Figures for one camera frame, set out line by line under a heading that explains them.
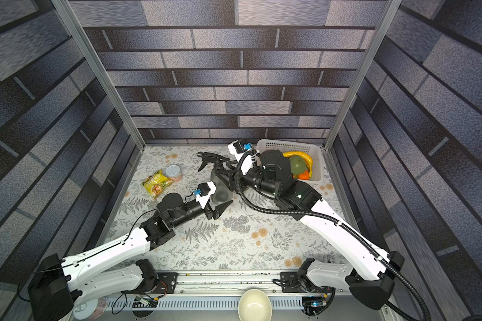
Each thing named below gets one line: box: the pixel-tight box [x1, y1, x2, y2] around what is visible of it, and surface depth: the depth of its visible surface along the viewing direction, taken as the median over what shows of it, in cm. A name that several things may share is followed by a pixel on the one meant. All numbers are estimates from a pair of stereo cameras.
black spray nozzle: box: [196, 151, 230, 172], surface depth 57 cm
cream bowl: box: [237, 288, 273, 321], surface depth 69 cm
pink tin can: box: [165, 164, 183, 183], surface depth 103 cm
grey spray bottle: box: [210, 169, 234, 206], surface depth 61 cm
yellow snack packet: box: [141, 169, 173, 199], surface depth 100 cm
